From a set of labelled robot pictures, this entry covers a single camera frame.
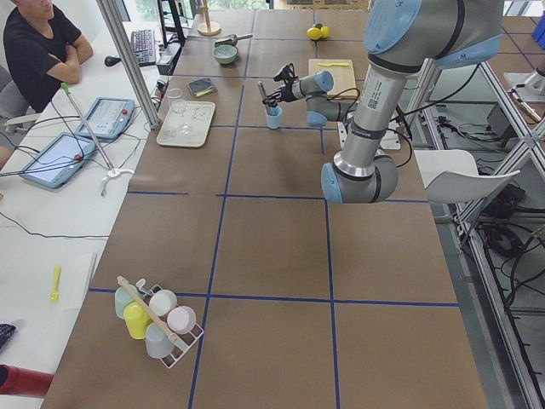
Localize yellow spoon on desk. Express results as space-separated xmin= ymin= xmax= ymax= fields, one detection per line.
xmin=49 ymin=266 xmax=61 ymax=303

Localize white wire cup rack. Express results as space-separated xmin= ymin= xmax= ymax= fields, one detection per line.
xmin=117 ymin=276 xmax=204 ymax=369

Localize wooden cup tree stand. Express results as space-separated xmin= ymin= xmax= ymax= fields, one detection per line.
xmin=197 ymin=0 xmax=221 ymax=37

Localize teach pendant tablet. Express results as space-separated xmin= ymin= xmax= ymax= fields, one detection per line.
xmin=85 ymin=97 xmax=135 ymax=141
xmin=19 ymin=132 xmax=96 ymax=189

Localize near teach pendant tablet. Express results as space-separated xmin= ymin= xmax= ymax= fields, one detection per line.
xmin=19 ymin=132 xmax=96 ymax=189

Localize cream bear tray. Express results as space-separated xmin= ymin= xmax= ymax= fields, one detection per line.
xmin=157 ymin=101 xmax=215 ymax=148

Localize yellow lemon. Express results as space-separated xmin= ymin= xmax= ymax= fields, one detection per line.
xmin=320 ymin=26 xmax=330 ymax=39
xmin=307 ymin=27 xmax=323 ymax=41

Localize grey folded cloth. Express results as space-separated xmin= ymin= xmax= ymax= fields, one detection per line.
xmin=188 ymin=78 xmax=217 ymax=97

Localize black computer mouse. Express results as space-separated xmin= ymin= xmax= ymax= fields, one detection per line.
xmin=104 ymin=55 xmax=121 ymax=67

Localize grey cup in rack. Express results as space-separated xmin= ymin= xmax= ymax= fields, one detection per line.
xmin=145 ymin=323 xmax=174 ymax=359

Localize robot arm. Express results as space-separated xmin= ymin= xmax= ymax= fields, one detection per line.
xmin=262 ymin=0 xmax=503 ymax=204

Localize seated person black shirt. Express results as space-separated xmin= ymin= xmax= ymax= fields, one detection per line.
xmin=3 ymin=1 xmax=94 ymax=112

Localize yellow plastic knife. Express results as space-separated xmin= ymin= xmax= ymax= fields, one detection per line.
xmin=316 ymin=62 xmax=350 ymax=67

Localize pink cup in rack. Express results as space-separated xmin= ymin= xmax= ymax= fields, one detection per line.
xmin=167 ymin=306 xmax=197 ymax=334

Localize yellow lemon right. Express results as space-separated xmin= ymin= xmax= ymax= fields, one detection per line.
xmin=320 ymin=26 xmax=330 ymax=39

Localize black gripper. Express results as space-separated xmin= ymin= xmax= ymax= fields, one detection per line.
xmin=262 ymin=62 xmax=303 ymax=107

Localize metal ice scoop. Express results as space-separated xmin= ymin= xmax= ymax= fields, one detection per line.
xmin=215 ymin=33 xmax=253 ymax=47

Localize green bowl of ice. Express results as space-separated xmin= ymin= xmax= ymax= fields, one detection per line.
xmin=212 ymin=44 xmax=238 ymax=65

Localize yellow lemon left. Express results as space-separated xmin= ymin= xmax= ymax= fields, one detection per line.
xmin=307 ymin=27 xmax=323 ymax=41

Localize white cup in rack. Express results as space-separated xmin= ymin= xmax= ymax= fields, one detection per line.
xmin=149 ymin=290 xmax=178 ymax=317

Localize clear wine glass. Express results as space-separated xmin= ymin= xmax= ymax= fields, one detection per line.
xmin=167 ymin=88 xmax=191 ymax=135

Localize yellow cup in rack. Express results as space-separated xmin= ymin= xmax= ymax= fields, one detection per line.
xmin=123 ymin=302 xmax=152 ymax=340

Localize wooden cutting board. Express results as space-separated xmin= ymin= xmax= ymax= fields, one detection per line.
xmin=308 ymin=59 xmax=358 ymax=100

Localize far teach pendant tablet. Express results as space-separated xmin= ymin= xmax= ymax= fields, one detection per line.
xmin=85 ymin=97 xmax=135 ymax=141

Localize mint green cup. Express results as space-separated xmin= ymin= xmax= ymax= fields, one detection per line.
xmin=114 ymin=286 xmax=134 ymax=320

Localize black keyboard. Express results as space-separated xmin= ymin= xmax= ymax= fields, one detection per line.
xmin=130 ymin=29 xmax=157 ymax=66

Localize blue plastic cup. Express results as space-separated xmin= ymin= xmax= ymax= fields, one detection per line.
xmin=265 ymin=106 xmax=283 ymax=130

